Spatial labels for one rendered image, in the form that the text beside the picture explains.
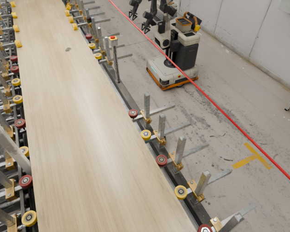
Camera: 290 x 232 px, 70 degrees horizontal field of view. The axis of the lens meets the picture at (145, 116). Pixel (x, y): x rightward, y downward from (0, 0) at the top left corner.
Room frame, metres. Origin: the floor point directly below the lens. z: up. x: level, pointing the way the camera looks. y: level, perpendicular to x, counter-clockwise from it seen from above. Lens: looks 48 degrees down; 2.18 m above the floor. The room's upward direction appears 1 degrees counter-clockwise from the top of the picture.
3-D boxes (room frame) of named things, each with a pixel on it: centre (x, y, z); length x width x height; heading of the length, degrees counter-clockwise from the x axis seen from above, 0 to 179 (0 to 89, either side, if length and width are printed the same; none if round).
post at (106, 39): (2.12, 0.41, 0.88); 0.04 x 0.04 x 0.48; 25
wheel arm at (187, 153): (0.84, -0.29, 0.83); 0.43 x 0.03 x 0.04; 115
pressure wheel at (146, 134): (0.98, -0.01, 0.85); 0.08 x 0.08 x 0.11
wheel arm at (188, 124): (1.06, -0.18, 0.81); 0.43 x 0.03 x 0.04; 115
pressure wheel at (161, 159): (0.75, -0.11, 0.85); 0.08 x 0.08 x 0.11
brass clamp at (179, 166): (0.78, -0.22, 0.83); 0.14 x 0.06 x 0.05; 25
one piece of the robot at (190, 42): (2.92, -0.53, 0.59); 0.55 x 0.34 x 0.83; 24
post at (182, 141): (0.76, -0.23, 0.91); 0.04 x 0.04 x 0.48; 25
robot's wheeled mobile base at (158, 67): (2.88, -0.45, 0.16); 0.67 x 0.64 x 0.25; 114
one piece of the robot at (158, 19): (2.77, -0.18, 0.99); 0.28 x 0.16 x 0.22; 24
